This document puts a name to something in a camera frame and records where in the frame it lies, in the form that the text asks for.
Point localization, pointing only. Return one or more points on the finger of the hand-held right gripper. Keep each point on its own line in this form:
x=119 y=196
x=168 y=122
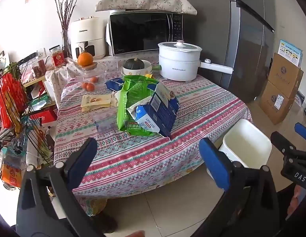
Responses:
x=303 y=130
x=281 y=142

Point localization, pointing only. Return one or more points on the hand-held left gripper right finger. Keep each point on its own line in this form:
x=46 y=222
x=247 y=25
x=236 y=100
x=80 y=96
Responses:
x=214 y=163

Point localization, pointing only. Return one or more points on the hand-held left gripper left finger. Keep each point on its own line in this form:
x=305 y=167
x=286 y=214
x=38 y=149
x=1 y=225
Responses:
x=82 y=158

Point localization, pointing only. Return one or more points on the white plastic bin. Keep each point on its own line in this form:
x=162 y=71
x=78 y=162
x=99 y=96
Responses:
x=241 y=140

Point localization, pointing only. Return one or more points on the clear plastic bottle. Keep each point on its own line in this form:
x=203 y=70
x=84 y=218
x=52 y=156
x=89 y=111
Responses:
x=106 y=123

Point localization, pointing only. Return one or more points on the beige snack packet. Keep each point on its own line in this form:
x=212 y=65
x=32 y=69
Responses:
x=96 y=101

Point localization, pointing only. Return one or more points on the off-white tissue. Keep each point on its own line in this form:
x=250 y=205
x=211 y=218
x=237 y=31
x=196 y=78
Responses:
x=115 y=98

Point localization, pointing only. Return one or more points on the crushed blue white carton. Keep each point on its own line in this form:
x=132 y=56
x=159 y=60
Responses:
x=162 y=111

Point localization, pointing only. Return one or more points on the green plastic bag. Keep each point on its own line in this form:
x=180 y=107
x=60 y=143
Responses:
x=128 y=98

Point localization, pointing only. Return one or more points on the blue biscuit box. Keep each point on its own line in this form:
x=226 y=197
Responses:
x=114 y=84

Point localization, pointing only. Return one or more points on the person's right hand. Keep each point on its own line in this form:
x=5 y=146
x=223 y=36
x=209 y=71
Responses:
x=296 y=200

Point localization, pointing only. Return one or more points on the blue white flat carton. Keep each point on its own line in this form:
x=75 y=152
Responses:
x=300 y=98

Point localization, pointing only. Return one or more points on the brown cardboard box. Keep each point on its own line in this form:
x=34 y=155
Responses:
x=274 y=106
x=285 y=76

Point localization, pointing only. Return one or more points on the red box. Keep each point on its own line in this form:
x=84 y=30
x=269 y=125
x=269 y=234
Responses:
x=44 y=117

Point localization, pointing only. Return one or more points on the striped patterned tablecloth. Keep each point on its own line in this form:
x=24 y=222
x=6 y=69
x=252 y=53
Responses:
x=192 y=108

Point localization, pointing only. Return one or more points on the small red tomato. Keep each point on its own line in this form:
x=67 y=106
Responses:
x=84 y=85
x=90 y=87
x=94 y=79

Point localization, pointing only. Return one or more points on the orange snack packet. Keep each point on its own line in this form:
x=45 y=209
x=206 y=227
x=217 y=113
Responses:
x=11 y=175

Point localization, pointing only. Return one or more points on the blue white leaflet box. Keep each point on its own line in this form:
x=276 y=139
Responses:
x=290 y=51

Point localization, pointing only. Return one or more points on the white floral under tablecloth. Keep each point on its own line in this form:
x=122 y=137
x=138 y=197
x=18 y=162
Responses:
x=56 y=76

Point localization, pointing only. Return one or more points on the clear container with wooden lid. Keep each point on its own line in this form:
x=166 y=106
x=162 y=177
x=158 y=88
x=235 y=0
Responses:
x=101 y=71

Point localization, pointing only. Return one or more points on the wooden shelf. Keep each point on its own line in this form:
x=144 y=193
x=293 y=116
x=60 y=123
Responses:
x=34 y=81

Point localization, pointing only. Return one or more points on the red snack packets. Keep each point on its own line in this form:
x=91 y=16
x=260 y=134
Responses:
x=12 y=96

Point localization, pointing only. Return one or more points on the grey refrigerator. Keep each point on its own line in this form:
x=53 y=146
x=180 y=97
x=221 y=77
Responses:
x=241 y=54

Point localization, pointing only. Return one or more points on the large orange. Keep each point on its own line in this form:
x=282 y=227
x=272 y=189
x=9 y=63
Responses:
x=85 y=59

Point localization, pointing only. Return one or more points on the glass jar red contents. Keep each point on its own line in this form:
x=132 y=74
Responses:
x=39 y=69

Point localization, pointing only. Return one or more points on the white electric cooking pot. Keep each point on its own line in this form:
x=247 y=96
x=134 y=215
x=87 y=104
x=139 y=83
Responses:
x=177 y=66

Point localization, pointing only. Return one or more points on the red label jar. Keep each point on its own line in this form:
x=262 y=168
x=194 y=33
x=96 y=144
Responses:
x=57 y=58

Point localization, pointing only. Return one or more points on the dark green kabocha squash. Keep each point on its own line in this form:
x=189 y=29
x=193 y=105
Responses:
x=133 y=64

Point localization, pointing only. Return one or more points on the green leafy plant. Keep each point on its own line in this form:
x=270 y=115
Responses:
x=13 y=69

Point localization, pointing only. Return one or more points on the clear glass vase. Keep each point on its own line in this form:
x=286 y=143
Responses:
x=66 y=44

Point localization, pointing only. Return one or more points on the white pot lid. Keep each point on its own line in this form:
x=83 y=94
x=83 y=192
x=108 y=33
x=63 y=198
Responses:
x=180 y=46

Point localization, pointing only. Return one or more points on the black microwave oven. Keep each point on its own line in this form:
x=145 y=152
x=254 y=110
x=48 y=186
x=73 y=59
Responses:
x=143 y=34

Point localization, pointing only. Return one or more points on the dry bare branches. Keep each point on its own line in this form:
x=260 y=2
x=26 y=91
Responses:
x=66 y=17

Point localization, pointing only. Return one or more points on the floral microwave cover cloth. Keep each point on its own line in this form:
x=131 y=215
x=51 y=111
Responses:
x=148 y=1

